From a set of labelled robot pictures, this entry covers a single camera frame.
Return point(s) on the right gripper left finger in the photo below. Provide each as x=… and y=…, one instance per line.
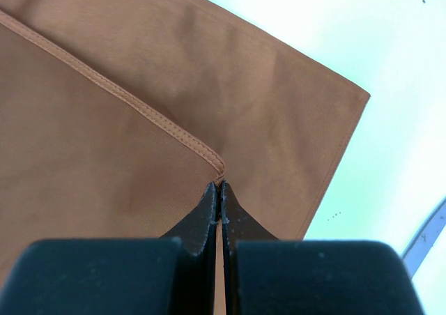
x=172, y=274

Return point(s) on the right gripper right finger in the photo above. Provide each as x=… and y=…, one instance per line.
x=265, y=275

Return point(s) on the orange cloth napkin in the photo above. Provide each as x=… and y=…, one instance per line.
x=117, y=114

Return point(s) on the steak knife marbled handle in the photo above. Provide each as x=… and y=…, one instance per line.
x=424, y=239

